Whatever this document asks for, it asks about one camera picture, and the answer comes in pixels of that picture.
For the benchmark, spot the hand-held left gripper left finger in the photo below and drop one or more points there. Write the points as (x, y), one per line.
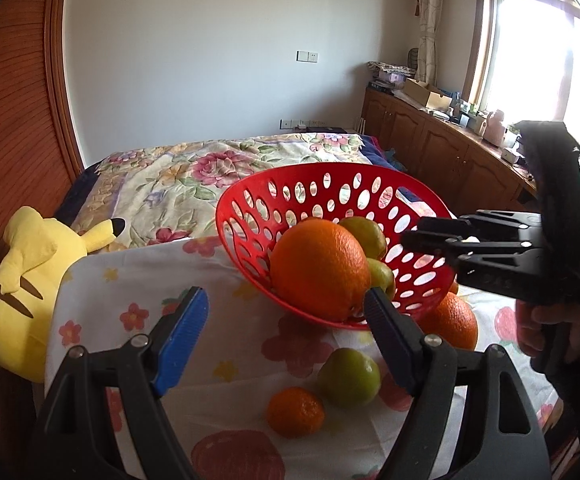
(182, 340)

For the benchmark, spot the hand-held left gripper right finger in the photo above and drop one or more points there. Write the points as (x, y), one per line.
(392, 337)

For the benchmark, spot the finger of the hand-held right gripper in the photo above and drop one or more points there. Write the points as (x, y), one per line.
(449, 224)
(434, 245)

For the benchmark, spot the yellow-green pear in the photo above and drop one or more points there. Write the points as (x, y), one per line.
(382, 277)

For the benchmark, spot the yellow-green lemon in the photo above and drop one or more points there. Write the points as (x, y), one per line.
(367, 235)

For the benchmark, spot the large orange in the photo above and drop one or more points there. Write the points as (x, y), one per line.
(320, 270)
(452, 322)

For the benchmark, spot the red perforated plastic basket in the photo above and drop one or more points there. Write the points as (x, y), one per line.
(270, 220)

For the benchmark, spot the person's right hand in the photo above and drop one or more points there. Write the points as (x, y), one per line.
(577, 330)

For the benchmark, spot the small tangerine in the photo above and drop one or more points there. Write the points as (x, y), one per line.
(453, 288)
(296, 411)

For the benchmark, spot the round green lime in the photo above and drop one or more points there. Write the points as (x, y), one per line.
(348, 376)

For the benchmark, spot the wooden cabinet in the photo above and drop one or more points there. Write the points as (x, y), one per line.
(434, 145)

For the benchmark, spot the teal cloth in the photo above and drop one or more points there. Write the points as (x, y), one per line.
(395, 158)

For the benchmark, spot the white strawberry print cloth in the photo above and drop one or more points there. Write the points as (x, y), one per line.
(120, 280)

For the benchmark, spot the cardboard box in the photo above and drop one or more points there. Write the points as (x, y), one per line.
(427, 94)

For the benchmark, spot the wooden framed window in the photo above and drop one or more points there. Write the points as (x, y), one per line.
(534, 60)

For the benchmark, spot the yellow plush toy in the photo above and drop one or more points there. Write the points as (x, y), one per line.
(30, 280)

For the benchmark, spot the floral blanket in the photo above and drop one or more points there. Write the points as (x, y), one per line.
(170, 175)

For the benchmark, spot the folded patterned cloth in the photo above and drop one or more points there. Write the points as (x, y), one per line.
(389, 66)

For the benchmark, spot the patterned curtain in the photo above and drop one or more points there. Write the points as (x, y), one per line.
(429, 20)

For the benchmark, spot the wooden slatted wardrobe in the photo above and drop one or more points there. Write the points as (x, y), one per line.
(10, 110)

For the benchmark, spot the wall power socket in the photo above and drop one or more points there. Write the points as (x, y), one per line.
(302, 123)

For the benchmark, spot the white wall switch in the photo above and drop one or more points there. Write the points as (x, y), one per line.
(307, 56)

